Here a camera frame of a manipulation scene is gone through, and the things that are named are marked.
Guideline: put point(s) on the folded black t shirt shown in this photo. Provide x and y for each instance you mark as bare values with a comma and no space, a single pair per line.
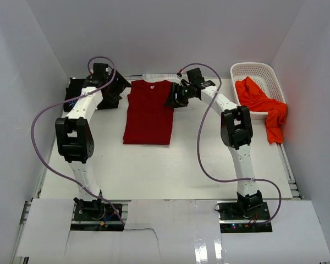
73,90

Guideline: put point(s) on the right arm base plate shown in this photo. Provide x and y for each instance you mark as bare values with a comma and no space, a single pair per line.
233,220

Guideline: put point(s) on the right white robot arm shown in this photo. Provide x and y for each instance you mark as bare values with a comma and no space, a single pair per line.
235,131

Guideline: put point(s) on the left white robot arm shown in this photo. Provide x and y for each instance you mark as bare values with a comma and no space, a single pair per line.
76,144

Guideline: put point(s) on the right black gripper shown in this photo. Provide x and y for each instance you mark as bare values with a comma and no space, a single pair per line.
176,88

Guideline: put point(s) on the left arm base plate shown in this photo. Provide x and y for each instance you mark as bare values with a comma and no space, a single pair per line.
96,215

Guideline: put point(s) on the white papers at back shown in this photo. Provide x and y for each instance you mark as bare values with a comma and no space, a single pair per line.
170,77

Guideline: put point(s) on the white plastic basket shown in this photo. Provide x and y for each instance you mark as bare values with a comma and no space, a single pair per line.
261,74

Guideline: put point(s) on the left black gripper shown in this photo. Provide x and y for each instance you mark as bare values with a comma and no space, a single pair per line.
121,84

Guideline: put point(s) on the red t shirt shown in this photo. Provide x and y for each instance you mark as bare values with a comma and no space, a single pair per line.
149,121

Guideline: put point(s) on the orange t shirt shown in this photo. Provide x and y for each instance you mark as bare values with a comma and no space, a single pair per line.
251,95

